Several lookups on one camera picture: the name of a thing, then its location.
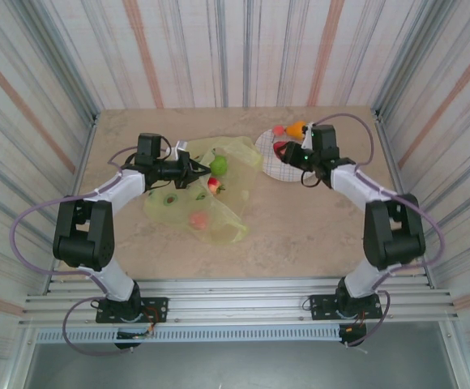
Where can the orange fruit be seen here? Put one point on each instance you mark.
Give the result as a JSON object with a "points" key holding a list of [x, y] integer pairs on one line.
{"points": [[296, 129]]}

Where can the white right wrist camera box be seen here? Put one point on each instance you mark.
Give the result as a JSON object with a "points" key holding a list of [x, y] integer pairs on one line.
{"points": [[308, 139]]}

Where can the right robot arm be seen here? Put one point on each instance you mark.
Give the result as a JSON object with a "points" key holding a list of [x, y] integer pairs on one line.
{"points": [[393, 239]]}

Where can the green apple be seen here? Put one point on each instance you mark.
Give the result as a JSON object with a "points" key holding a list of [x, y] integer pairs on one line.
{"points": [[219, 166]]}

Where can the red strawberry with green leaves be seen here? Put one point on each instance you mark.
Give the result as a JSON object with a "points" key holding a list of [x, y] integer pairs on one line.
{"points": [[214, 186]]}

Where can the aluminium rail frame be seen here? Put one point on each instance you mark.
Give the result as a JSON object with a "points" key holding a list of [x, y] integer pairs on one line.
{"points": [[235, 300]]}

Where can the yellow avocado print plastic bag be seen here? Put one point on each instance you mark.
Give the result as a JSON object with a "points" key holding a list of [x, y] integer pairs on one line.
{"points": [[235, 194]]}

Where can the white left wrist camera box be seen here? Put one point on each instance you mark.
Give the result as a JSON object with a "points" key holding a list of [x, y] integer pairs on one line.
{"points": [[179, 146]]}

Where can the large pink peach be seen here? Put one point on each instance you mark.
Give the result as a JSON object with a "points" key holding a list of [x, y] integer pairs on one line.
{"points": [[198, 221]]}

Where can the red apple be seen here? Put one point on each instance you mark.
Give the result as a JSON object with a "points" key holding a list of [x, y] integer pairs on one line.
{"points": [[279, 150]]}

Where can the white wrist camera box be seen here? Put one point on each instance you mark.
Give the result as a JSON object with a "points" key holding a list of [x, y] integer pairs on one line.
{"points": [[308, 139], [179, 146]]}

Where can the white checked round plate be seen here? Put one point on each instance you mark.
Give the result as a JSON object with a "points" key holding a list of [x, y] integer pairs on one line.
{"points": [[267, 162]]}

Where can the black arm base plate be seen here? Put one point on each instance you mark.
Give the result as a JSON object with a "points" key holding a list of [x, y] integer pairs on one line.
{"points": [[158, 304], [320, 306]]}

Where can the grey metal panel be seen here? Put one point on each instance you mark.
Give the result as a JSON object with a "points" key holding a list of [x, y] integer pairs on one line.
{"points": [[235, 364]]}

